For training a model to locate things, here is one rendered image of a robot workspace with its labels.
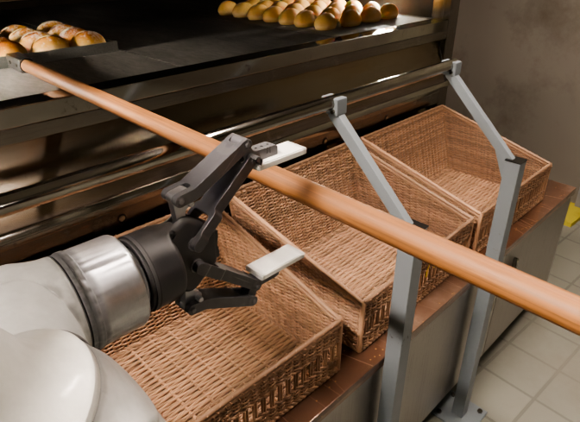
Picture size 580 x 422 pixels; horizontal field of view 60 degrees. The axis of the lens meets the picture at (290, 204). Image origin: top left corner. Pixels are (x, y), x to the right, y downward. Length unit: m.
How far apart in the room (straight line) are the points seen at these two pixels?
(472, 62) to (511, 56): 0.26
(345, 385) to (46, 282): 0.87
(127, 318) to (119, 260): 0.05
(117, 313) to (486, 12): 3.30
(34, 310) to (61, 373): 0.12
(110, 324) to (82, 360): 0.15
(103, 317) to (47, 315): 0.05
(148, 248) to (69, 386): 0.21
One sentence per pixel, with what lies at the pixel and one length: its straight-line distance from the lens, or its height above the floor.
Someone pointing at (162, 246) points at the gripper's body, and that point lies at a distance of 0.46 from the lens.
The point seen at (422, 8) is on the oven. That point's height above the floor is 1.21.
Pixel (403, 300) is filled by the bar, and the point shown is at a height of 0.78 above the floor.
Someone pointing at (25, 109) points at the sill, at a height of 1.17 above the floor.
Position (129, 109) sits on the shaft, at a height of 1.20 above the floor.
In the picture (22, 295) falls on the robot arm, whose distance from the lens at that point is 0.41.
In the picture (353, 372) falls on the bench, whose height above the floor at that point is 0.58.
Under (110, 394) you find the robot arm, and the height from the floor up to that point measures 1.26.
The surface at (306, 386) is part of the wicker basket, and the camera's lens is 1.16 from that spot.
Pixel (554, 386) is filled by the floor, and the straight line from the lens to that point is 2.21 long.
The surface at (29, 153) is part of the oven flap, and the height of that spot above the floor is 1.08.
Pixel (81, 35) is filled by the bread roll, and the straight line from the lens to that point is 1.53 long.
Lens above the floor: 1.46
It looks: 28 degrees down
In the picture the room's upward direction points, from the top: straight up
